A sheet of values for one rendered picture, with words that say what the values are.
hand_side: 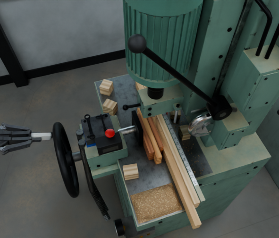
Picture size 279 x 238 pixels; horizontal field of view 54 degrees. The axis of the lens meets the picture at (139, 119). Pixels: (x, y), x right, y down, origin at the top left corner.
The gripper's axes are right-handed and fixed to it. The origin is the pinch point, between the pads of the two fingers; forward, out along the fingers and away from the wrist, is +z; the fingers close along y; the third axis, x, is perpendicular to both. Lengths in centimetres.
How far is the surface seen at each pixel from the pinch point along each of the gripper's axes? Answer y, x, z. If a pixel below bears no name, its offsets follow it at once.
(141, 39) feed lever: -25, -64, 10
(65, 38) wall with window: 122, 43, 31
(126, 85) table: 11.5, -16.9, 32.9
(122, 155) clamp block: -19.7, -15.2, 23.0
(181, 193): -38, -21, 36
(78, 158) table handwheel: -11.2, -0.5, 12.2
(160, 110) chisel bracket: -12.9, -30.0, 33.7
